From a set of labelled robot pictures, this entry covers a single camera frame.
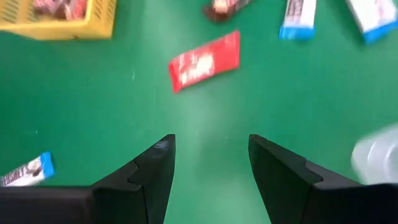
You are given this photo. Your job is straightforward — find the clear plastic bin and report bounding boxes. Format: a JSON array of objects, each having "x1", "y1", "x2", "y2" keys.
[{"x1": 350, "y1": 123, "x2": 398, "y2": 186}]

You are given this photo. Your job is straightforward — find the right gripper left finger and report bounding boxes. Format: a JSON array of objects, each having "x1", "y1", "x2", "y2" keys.
[{"x1": 0, "y1": 134, "x2": 177, "y2": 224}]

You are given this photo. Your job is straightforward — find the white blue candy bar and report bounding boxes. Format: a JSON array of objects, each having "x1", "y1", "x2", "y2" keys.
[
  {"x1": 0, "y1": 151, "x2": 56, "y2": 188},
  {"x1": 279, "y1": 0, "x2": 318, "y2": 41},
  {"x1": 345, "y1": 0, "x2": 398, "y2": 45}
]

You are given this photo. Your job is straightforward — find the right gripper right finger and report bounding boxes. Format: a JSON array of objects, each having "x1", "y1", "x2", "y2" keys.
[{"x1": 248, "y1": 134, "x2": 398, "y2": 224}]

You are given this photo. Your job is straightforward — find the red candy bar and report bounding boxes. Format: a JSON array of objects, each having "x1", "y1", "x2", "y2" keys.
[{"x1": 169, "y1": 30, "x2": 241, "y2": 94}]

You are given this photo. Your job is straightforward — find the green table mat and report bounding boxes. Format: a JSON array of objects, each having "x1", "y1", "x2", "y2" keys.
[{"x1": 0, "y1": 0, "x2": 398, "y2": 224}]

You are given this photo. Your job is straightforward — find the yellow plastic basket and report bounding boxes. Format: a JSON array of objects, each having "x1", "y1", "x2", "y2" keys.
[{"x1": 0, "y1": 0, "x2": 118, "y2": 41}]

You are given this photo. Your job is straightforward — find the dark brown candy bar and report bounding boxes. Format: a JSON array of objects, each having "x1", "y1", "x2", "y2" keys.
[
  {"x1": 63, "y1": 0, "x2": 89, "y2": 20},
  {"x1": 32, "y1": 0, "x2": 68, "y2": 18},
  {"x1": 201, "y1": 0, "x2": 252, "y2": 24}
]

